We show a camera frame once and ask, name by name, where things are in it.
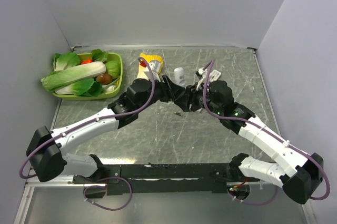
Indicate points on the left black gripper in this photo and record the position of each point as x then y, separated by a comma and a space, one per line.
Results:
167, 88

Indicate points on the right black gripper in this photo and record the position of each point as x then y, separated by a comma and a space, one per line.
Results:
189, 96

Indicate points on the grey white remote control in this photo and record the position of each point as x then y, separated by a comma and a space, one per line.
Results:
179, 76

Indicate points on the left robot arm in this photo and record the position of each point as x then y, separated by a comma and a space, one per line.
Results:
48, 151

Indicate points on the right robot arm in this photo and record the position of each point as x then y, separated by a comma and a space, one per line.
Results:
296, 172

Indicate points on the white remote with screen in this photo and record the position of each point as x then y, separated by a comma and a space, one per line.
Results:
214, 75

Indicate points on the yellow cabbage toy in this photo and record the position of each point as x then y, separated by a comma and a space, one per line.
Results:
143, 71

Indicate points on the round green lettuce toy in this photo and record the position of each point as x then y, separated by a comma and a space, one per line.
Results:
113, 68

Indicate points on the brown mushroom toy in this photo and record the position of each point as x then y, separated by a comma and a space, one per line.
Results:
104, 79

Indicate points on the bok choy toy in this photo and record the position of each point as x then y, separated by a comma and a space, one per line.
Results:
86, 87

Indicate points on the green plastic basket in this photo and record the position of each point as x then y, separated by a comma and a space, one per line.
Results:
109, 91

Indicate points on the red tomato toy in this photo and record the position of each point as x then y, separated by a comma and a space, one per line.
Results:
86, 61

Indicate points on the green leaf toy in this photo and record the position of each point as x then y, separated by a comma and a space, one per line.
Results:
65, 61

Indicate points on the long napa cabbage toy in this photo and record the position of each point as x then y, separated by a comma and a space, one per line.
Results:
58, 79

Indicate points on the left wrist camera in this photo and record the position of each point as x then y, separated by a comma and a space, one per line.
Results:
155, 68

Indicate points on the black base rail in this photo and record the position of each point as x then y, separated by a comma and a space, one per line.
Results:
161, 178

